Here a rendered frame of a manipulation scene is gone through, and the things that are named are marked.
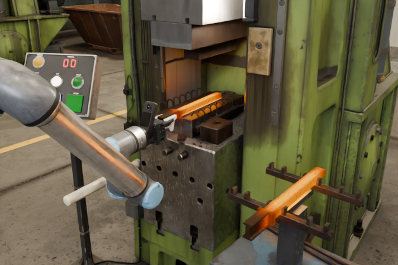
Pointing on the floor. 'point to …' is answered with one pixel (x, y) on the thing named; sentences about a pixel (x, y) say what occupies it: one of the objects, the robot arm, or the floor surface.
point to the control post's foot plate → (90, 261)
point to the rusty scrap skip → (98, 25)
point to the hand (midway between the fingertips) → (172, 114)
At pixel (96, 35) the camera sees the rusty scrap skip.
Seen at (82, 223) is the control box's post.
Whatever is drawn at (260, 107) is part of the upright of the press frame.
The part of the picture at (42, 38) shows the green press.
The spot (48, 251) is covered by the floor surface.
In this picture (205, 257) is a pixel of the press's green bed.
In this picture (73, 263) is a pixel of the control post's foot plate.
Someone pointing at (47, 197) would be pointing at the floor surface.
